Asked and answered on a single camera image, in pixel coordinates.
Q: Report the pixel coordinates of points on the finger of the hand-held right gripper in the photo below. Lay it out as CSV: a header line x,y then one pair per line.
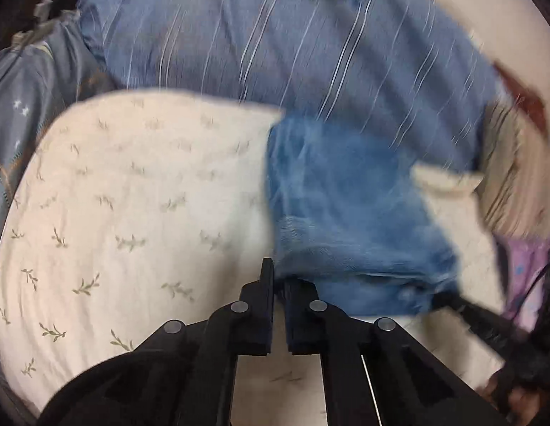
x,y
479,319

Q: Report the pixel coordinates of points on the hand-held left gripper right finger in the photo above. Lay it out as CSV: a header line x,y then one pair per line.
x,y
293,319

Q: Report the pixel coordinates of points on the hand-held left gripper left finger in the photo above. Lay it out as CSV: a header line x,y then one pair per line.
x,y
266,315

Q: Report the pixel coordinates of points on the blue denim pants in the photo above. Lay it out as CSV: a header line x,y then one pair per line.
x,y
346,213

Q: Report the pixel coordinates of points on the person's right hand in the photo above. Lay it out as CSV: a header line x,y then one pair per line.
x,y
512,401

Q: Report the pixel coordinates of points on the purple cloth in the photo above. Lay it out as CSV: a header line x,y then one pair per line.
x,y
523,284

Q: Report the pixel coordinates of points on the striped beige pillow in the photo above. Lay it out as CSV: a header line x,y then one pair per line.
x,y
519,173

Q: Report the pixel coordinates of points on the cream leaf-print bed sheet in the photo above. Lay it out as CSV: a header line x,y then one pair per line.
x,y
133,213

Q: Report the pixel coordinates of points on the dark red cushion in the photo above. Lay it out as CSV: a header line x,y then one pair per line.
x,y
523,97

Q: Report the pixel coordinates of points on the grey star-print quilt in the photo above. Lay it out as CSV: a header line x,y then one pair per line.
x,y
39,97

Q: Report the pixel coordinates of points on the white charger plug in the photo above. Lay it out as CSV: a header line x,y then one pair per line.
x,y
43,9

